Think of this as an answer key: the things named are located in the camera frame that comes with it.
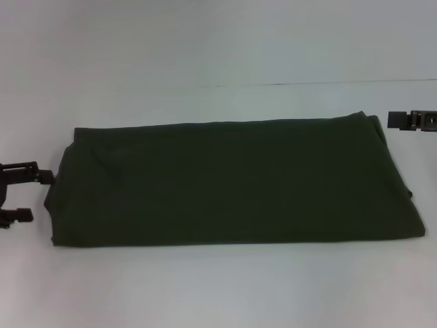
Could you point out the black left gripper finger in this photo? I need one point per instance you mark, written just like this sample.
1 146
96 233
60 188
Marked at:
30 172
18 215

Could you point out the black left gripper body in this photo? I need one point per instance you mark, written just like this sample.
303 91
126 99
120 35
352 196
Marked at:
2 191

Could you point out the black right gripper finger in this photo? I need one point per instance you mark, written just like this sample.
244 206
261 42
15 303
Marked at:
397 119

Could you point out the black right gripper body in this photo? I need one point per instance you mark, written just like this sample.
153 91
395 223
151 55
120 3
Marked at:
429 121

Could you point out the dark green shirt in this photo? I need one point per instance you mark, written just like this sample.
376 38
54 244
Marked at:
222 181

